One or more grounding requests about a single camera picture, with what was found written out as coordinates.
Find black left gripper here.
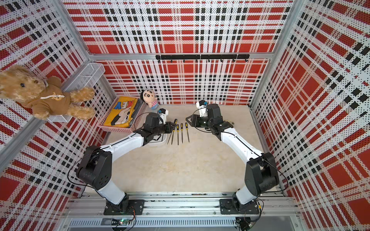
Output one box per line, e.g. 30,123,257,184
152,121,176,136

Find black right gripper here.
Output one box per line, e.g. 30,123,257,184
186,114,214,130

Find white plastic storage box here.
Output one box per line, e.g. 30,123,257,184
147,134,168,147

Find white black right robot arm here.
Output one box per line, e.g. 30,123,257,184
186,100,279,206

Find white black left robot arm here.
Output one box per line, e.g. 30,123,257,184
76,108,176,205

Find grey yellow plush ball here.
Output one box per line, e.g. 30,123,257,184
225,120,235,126

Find cartoon boy doll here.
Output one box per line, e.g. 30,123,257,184
140,89,159,110

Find pink perforated basket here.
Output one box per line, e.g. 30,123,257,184
98,96,147,133

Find yellow printed cloth bag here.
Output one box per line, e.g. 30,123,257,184
104,96,138,128

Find green circuit board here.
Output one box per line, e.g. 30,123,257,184
111,218,134,226

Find brown teddy bear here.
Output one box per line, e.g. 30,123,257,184
1,65,95,120

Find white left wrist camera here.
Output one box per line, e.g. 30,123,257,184
158,108,168,124

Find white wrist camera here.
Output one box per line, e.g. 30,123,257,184
158,108,168,124
196,100,208,117

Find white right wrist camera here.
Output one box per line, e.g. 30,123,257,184
196,100,208,117

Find black wall hook rail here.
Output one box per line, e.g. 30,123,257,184
155,54,250,62

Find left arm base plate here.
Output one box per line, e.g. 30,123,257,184
104,192,145,216

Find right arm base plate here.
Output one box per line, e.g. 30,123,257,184
219,193,260,215

